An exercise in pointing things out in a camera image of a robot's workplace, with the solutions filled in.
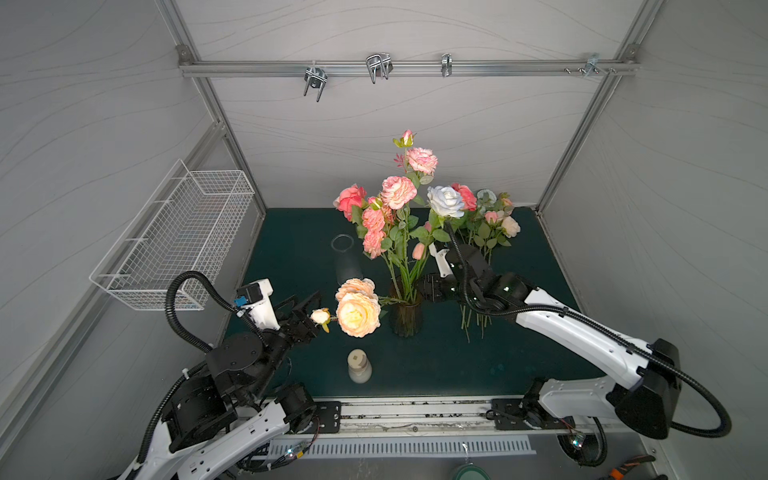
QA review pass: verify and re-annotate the pink bud stem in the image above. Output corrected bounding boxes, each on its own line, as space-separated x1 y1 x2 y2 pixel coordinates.
408 242 427 292

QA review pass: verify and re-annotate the pink ribbed glass vase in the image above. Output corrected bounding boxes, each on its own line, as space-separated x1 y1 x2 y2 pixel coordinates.
390 299 423 338

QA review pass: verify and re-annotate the tall peach peony stem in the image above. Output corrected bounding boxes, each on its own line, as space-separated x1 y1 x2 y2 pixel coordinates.
309 278 418 338

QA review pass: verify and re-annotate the clear ribbed glass vase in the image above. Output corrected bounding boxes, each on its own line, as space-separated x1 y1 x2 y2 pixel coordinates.
331 234 362 285

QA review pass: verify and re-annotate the white blue rose stem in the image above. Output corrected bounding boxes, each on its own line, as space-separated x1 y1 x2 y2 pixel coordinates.
410 186 465 260

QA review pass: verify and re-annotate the pink carnation spray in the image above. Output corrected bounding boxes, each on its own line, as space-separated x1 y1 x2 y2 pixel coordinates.
361 197 415 303

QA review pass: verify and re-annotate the tall pink peony stem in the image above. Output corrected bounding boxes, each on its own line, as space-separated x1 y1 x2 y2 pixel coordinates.
378 130 438 272

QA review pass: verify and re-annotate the large pink rose stem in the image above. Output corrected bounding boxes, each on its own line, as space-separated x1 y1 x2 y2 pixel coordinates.
333 184 367 222

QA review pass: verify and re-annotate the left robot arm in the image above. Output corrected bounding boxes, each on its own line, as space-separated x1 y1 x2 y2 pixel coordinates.
121 270 339 479

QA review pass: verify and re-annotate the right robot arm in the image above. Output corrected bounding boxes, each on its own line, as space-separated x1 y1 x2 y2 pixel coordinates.
296 244 732 440

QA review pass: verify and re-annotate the cream capped bottle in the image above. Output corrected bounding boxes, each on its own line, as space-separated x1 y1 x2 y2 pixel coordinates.
347 349 372 384

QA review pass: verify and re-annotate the small pink rose bunch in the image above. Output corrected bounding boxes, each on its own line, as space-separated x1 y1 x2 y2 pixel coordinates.
455 188 522 344

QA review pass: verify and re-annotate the white vented strip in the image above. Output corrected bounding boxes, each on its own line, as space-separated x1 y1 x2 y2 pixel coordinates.
263 435 537 460

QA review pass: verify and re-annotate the green round lid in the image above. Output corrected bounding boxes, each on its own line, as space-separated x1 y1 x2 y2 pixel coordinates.
449 463 490 480

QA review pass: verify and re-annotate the metal u-bolt clamp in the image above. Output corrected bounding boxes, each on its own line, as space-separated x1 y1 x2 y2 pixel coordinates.
303 66 328 102

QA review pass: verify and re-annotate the aluminium crossbar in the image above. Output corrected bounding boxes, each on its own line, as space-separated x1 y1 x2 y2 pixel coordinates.
180 57 641 78

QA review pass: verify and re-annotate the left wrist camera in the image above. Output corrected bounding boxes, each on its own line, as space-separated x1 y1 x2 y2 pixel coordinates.
234 279 280 331

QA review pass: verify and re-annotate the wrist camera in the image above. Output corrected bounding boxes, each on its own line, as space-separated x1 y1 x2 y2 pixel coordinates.
234 279 280 331
429 243 453 279

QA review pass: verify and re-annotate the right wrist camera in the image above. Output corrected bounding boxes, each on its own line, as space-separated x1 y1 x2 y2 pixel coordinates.
429 243 453 279

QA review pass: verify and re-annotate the white wire basket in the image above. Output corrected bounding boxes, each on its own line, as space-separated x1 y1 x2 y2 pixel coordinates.
89 159 254 312

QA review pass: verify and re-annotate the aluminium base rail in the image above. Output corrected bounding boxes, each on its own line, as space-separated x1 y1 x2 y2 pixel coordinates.
315 394 568 438

